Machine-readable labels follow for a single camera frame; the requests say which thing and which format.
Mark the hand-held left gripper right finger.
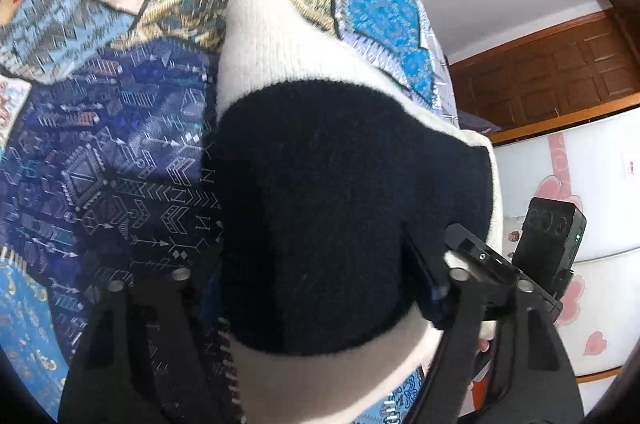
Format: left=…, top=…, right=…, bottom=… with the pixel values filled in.
left=402, top=236, right=586, bottom=424

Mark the blue patchwork blanket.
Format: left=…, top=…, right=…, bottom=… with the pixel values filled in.
left=0, top=0, right=462, bottom=424

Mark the white and black knit sweater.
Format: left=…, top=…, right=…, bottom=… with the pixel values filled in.
left=212, top=0, right=503, bottom=424

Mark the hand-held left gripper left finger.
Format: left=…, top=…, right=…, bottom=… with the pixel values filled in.
left=59, top=249, right=236, bottom=424

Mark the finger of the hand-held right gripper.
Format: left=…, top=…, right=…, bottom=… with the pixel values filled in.
left=444, top=224, right=521, bottom=287

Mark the wooden panelled door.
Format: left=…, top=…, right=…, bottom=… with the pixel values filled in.
left=447, top=0, right=640, bottom=141

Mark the white wardrobe with pink hearts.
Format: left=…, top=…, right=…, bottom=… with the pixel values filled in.
left=470, top=106, right=640, bottom=420

